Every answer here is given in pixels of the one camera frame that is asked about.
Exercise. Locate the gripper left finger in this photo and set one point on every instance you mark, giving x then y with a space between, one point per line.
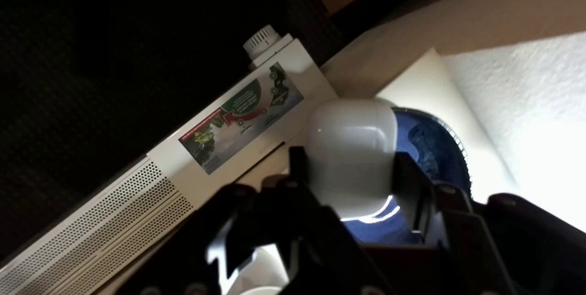
279 226

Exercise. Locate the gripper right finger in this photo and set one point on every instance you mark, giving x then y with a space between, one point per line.
526 249

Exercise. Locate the white earbud case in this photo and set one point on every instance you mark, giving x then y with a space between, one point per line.
352 148

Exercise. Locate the black bowl with blue inside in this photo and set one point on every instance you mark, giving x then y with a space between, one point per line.
435 148

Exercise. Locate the green and red sticker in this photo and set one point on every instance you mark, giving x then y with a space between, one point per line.
238 121

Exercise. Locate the white perforated radiator cover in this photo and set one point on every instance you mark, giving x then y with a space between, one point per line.
137 203

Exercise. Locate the white thermostat knob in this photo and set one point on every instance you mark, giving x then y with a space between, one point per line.
261 40

